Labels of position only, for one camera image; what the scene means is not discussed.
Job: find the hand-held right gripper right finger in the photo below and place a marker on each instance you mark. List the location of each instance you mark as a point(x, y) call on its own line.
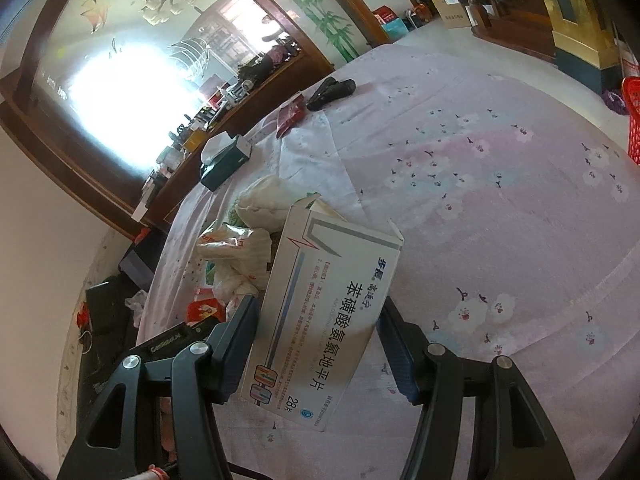
point(400, 355)

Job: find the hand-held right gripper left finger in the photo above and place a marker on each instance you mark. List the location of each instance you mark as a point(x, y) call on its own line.
point(235, 355)

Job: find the white medicine box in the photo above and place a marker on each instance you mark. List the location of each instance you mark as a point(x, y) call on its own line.
point(325, 310)

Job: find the red plastic basket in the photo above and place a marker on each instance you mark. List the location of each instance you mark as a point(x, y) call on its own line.
point(632, 120)

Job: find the red white printed packet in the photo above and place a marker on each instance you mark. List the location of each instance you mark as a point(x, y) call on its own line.
point(202, 310)

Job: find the black box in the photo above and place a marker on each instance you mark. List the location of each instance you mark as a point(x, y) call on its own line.
point(140, 262)

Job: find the white red printed plastic bag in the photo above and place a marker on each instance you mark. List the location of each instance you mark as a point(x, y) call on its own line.
point(235, 252)

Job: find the cream cloth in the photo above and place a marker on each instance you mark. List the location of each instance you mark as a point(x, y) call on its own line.
point(267, 202)

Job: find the dark green tissue box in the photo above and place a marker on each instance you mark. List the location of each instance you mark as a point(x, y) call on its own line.
point(222, 167)

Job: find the wooden sideboard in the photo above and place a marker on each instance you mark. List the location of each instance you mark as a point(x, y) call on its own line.
point(240, 110)

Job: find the dark red foil packet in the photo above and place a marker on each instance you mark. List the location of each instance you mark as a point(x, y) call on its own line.
point(290, 115)

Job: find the black handheld object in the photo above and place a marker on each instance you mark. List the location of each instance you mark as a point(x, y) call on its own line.
point(330, 94)

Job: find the teal box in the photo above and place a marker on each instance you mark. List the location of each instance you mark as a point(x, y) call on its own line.
point(395, 30)

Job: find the purple mop head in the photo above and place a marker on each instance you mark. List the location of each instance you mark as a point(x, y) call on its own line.
point(615, 102)

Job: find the red gift box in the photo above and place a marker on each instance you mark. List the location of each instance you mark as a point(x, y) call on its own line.
point(384, 16)

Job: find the wooden staircase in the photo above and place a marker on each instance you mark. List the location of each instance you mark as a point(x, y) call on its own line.
point(515, 30)

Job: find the cardboard box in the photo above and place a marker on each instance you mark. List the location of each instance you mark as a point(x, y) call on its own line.
point(450, 10)

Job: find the bamboo painted glass panel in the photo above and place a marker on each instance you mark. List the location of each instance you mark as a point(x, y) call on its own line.
point(320, 5)

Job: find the gold pillar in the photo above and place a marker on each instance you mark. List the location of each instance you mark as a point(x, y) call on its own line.
point(575, 35)

